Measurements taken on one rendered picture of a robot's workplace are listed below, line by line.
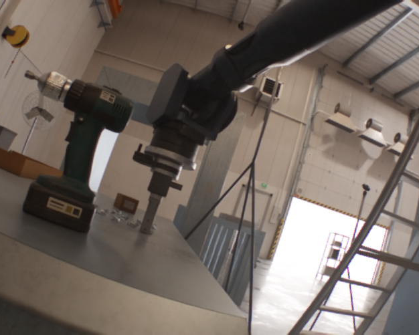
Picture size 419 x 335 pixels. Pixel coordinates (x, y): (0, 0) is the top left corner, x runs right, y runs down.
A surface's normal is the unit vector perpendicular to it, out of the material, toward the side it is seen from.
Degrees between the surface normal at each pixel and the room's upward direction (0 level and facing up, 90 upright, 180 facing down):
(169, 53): 90
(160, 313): 67
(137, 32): 90
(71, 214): 90
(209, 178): 90
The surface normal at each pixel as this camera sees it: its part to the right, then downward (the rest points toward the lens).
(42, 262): 0.29, -0.47
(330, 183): 0.12, -0.14
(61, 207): 0.48, 0.00
